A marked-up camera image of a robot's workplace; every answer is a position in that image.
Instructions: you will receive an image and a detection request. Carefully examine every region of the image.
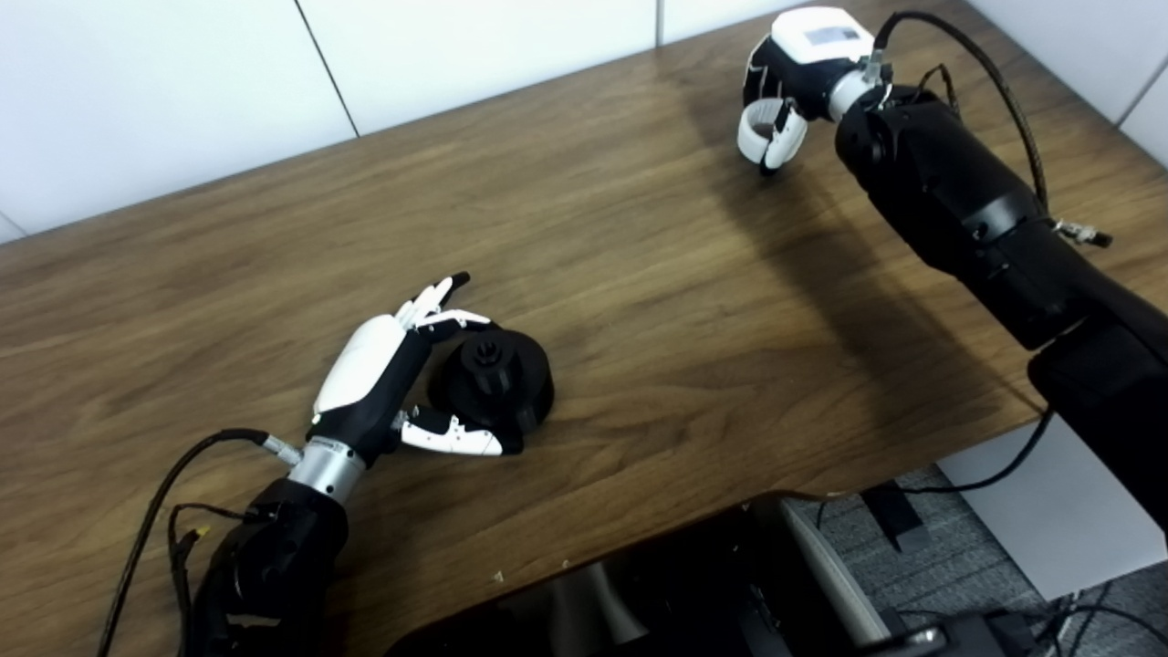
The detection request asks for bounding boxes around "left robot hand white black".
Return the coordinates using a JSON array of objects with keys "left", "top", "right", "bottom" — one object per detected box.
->
[{"left": 310, "top": 271, "right": 526, "bottom": 468}]

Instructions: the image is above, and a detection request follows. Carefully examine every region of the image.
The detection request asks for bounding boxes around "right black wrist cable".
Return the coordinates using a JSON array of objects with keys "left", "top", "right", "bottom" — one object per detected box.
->
[{"left": 817, "top": 9, "right": 1114, "bottom": 530}]

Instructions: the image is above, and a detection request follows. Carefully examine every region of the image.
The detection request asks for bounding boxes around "right thin black wire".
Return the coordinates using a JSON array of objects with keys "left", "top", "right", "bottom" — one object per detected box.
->
[{"left": 908, "top": 62, "right": 959, "bottom": 115}]

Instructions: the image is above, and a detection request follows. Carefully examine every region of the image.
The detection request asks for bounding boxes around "white side panel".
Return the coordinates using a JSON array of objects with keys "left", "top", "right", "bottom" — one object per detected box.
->
[{"left": 935, "top": 415, "right": 1168, "bottom": 600}]

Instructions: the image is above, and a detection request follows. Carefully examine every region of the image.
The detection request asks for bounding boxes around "thin black wire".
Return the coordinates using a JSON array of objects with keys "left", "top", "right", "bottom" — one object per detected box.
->
[
  {"left": 908, "top": 62, "right": 959, "bottom": 115},
  {"left": 167, "top": 502, "right": 275, "bottom": 657}
]

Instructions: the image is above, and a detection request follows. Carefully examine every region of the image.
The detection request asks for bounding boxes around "white ring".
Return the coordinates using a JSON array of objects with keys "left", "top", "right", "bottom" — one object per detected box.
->
[{"left": 737, "top": 99, "right": 809, "bottom": 170}]

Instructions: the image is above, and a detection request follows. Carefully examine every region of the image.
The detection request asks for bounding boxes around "left thin black wire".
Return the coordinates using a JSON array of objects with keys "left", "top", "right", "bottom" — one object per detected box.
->
[{"left": 167, "top": 502, "right": 275, "bottom": 657}]

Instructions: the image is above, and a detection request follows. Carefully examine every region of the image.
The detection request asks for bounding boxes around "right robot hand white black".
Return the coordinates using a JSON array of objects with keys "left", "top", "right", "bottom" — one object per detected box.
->
[{"left": 741, "top": 6, "right": 877, "bottom": 176}]

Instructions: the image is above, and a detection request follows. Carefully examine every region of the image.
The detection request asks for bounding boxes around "black floor cable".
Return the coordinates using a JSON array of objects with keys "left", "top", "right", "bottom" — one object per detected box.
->
[{"left": 1031, "top": 589, "right": 1168, "bottom": 657}]

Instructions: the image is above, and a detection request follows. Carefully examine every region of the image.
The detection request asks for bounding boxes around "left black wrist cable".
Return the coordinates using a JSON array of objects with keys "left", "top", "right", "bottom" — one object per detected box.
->
[{"left": 96, "top": 429, "right": 302, "bottom": 657}]

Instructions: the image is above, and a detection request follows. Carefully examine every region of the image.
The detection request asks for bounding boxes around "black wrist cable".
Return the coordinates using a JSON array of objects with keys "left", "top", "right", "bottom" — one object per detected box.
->
[
  {"left": 817, "top": 9, "right": 1114, "bottom": 530},
  {"left": 96, "top": 429, "right": 302, "bottom": 657}
]

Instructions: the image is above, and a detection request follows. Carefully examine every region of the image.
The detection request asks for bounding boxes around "black flat floor strip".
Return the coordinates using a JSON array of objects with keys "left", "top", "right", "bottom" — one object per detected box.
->
[{"left": 862, "top": 481, "right": 932, "bottom": 555}]

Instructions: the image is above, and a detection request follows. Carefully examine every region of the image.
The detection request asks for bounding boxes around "round black part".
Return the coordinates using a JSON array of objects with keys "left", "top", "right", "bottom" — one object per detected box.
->
[{"left": 427, "top": 328, "right": 556, "bottom": 448}]

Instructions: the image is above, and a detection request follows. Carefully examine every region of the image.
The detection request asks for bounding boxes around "glossy black robot torso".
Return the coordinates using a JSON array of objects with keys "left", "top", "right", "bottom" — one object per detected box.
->
[{"left": 383, "top": 493, "right": 1032, "bottom": 657}]

